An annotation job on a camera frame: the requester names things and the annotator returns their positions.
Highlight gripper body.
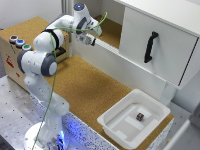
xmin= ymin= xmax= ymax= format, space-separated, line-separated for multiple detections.
xmin=79 ymin=29 xmax=102 ymax=47

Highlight purple block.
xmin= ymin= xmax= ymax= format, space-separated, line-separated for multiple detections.
xmin=135 ymin=112 xmax=145 ymax=122

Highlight black drawer handle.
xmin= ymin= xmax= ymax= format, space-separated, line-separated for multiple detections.
xmin=55 ymin=46 xmax=68 ymax=58

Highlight white cabinet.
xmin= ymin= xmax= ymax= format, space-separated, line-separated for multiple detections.
xmin=71 ymin=0 xmax=200 ymax=108

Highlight green button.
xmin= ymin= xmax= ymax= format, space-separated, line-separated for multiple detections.
xmin=21 ymin=43 xmax=33 ymax=53

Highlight green cable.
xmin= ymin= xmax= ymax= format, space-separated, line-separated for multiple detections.
xmin=31 ymin=11 xmax=109 ymax=150

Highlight wooden drawer box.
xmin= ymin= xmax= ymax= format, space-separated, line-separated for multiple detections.
xmin=0 ymin=16 xmax=73 ymax=90

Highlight white plastic box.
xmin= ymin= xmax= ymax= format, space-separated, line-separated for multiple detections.
xmin=96 ymin=88 xmax=172 ymax=150

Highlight black door handle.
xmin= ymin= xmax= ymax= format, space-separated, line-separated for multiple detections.
xmin=143 ymin=30 xmax=160 ymax=64

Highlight red button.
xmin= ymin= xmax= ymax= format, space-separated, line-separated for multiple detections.
xmin=8 ymin=34 xmax=19 ymax=45

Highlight white sliding door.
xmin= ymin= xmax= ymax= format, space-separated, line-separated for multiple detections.
xmin=118 ymin=5 xmax=200 ymax=87

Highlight blue button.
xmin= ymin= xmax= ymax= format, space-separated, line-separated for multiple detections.
xmin=15 ymin=38 xmax=26 ymax=49

